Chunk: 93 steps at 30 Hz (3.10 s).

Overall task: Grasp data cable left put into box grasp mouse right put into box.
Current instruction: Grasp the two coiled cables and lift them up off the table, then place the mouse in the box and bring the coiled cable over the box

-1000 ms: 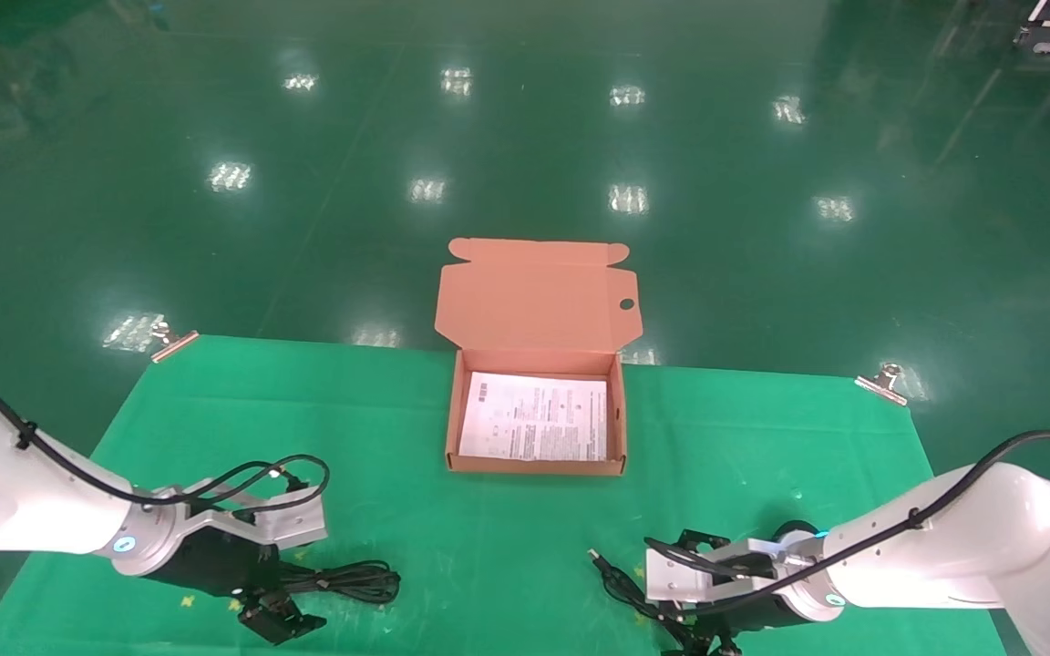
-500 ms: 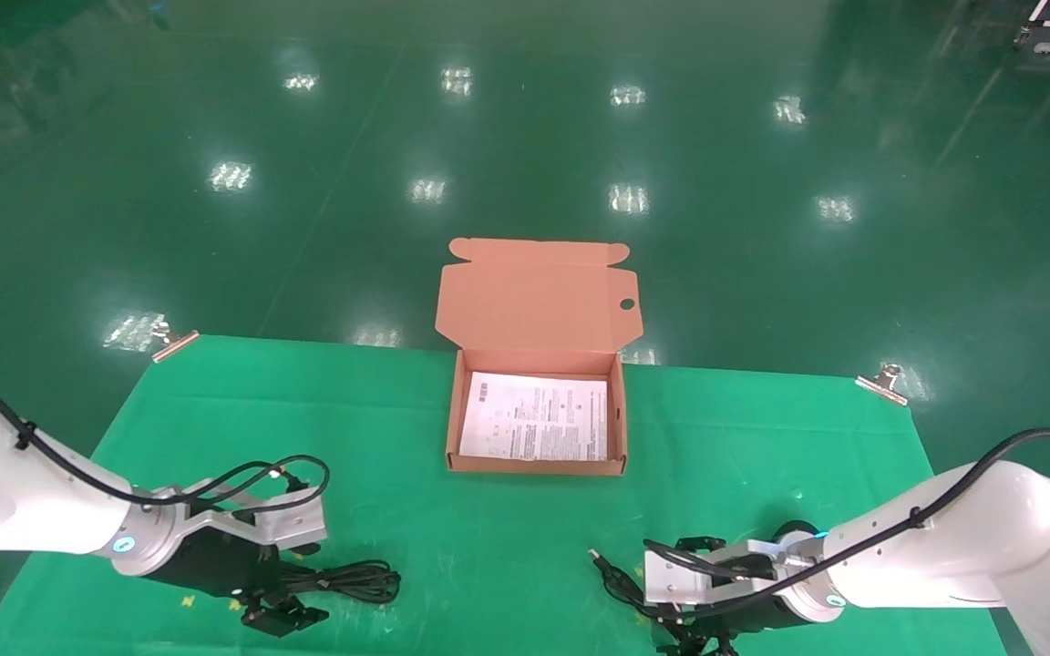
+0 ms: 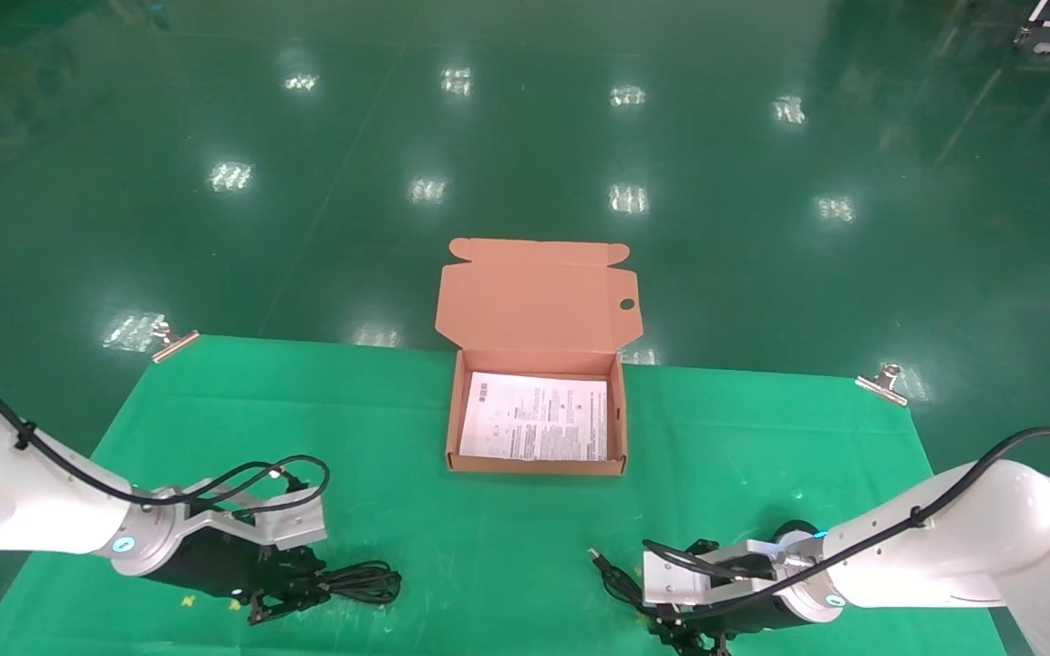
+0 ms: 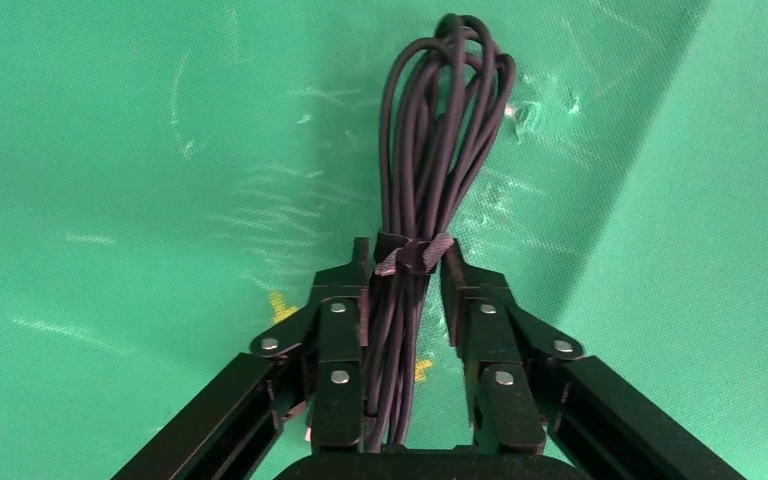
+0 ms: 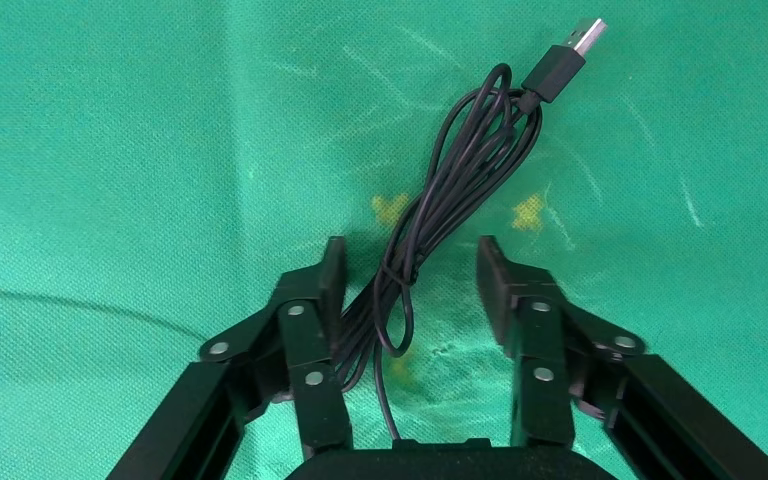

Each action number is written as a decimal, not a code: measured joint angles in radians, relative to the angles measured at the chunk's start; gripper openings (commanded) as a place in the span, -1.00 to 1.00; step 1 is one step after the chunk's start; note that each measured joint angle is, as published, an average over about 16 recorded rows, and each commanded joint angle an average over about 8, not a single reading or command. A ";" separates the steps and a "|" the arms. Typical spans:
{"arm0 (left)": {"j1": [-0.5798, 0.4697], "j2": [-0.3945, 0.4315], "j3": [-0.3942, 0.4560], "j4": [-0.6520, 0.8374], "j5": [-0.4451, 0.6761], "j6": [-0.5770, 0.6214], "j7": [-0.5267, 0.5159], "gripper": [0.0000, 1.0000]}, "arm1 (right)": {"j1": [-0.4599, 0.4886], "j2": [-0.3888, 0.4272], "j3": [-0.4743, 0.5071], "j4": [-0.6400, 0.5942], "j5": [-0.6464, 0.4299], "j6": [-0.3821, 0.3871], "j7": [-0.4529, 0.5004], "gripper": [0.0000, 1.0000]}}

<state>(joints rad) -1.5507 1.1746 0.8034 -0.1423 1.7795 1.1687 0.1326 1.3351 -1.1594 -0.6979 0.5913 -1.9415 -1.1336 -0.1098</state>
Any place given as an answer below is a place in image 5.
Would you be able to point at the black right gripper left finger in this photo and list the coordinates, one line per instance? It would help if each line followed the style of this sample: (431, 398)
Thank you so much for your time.
(311, 397)

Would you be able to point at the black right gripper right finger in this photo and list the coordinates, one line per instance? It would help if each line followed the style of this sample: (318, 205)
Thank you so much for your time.
(543, 397)

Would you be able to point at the green table cloth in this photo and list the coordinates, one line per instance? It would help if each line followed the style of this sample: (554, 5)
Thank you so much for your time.
(126, 166)

